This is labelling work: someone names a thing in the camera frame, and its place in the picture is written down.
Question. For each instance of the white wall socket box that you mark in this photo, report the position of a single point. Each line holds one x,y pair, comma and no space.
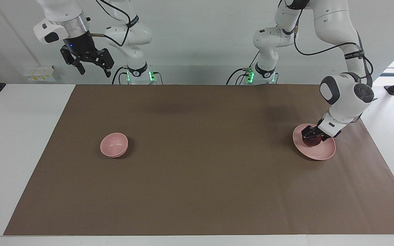
39,74

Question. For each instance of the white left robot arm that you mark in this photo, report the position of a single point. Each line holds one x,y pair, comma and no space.
340,99

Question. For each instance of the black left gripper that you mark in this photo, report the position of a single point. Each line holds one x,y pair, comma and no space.
315,131

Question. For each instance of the pink bowl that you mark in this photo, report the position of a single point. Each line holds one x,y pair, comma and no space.
114,145

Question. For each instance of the brown table mat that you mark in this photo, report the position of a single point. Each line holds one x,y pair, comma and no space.
200,171

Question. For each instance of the pink plate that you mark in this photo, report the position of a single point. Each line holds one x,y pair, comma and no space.
320,153

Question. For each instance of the dark red apple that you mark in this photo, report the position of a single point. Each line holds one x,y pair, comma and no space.
313,142

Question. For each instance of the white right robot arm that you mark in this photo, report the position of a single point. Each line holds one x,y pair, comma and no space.
132,34

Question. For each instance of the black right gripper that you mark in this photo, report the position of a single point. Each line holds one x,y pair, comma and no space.
82,49

